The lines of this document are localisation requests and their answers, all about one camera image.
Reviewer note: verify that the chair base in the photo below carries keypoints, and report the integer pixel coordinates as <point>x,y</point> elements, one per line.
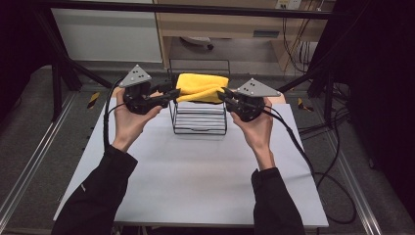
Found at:
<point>197,40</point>

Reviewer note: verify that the wall socket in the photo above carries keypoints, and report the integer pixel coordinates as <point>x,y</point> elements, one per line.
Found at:
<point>288,4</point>

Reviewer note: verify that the aluminium floor rail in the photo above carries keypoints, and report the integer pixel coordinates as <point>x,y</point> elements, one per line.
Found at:
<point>32,156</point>
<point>355,189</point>

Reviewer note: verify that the person's left hand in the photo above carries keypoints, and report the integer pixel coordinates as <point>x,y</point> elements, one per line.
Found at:
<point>130,127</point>

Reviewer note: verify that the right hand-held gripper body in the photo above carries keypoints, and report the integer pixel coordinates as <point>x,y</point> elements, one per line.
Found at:
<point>251,101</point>

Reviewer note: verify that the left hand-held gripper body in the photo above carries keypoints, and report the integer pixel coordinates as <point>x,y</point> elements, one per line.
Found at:
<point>138,94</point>

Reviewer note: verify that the yellow cloth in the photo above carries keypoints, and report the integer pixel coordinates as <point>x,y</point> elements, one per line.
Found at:
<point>202,86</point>

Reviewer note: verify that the black metal frame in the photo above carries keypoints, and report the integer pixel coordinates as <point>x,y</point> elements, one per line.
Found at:
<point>182,9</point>

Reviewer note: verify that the white cabinet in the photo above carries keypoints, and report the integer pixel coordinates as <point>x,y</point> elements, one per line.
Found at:
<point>104,36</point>

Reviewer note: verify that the person's right hand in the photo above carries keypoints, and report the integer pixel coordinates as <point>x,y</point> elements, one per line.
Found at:
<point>257,137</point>

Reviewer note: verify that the wooden desk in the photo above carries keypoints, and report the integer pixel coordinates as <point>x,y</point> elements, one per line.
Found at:
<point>228,26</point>

